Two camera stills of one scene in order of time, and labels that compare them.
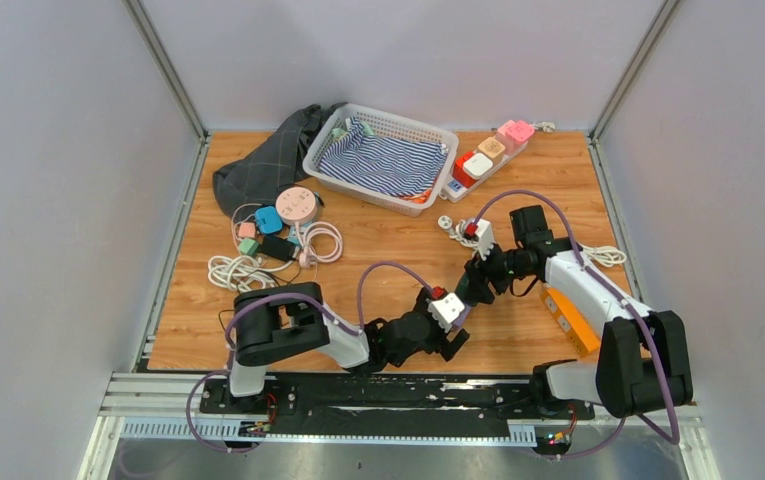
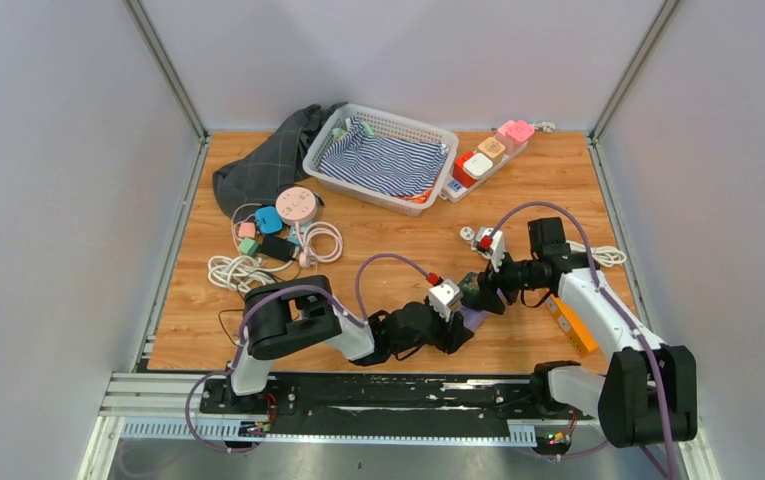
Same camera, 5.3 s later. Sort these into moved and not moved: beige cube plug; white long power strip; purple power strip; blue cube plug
Moved: purple power strip
Not moved: beige cube plug; white long power strip; blue cube plug
